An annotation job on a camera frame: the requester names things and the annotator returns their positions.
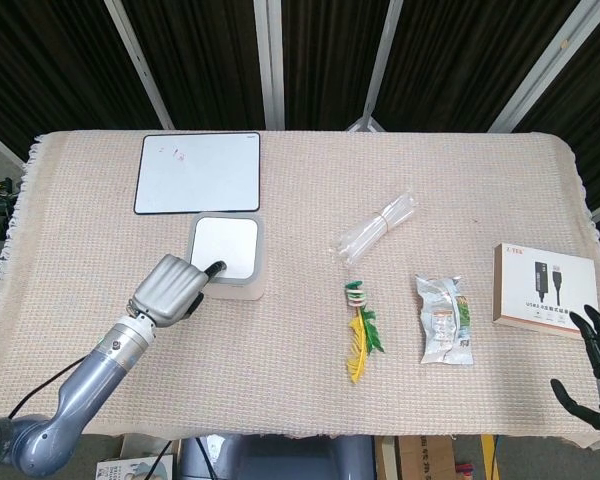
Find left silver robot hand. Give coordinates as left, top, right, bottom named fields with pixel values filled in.
left=126, top=253, right=227, bottom=329

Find white square box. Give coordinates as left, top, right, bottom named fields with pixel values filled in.
left=185, top=212, right=267, bottom=302

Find black-framed whiteboard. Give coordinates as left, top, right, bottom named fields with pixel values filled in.
left=133, top=132, right=261, bottom=216

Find beige woven tablecloth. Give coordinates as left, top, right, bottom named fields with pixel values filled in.
left=0, top=128, right=600, bottom=451

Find silver snack bag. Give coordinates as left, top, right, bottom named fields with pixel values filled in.
left=413, top=273, right=475, bottom=366

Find book with portrait cover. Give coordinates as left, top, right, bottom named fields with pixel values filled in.
left=95, top=433, right=179, bottom=480

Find green yellow feather shuttlecock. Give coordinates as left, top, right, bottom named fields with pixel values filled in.
left=343, top=281, right=387, bottom=385

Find brown cardboard box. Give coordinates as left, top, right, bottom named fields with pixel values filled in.
left=397, top=435, right=456, bottom=480

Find grey robot torso base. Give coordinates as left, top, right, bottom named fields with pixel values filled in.
left=179, top=433, right=379, bottom=480

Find dark pleated curtain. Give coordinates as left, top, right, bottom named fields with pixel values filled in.
left=0, top=0, right=600, bottom=214

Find USB cable box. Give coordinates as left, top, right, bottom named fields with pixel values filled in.
left=491, top=242, right=600, bottom=337

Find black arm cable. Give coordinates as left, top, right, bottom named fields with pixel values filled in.
left=7, top=357, right=89, bottom=420

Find clear plastic cable bag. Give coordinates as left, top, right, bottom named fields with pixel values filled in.
left=329, top=188, right=415, bottom=266

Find white metal frame post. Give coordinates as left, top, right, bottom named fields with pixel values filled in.
left=488, top=0, right=599, bottom=134
left=103, top=0, right=175, bottom=130
left=348, top=0, right=417, bottom=134
left=253, top=0, right=286, bottom=131
left=0, top=122, right=26, bottom=170

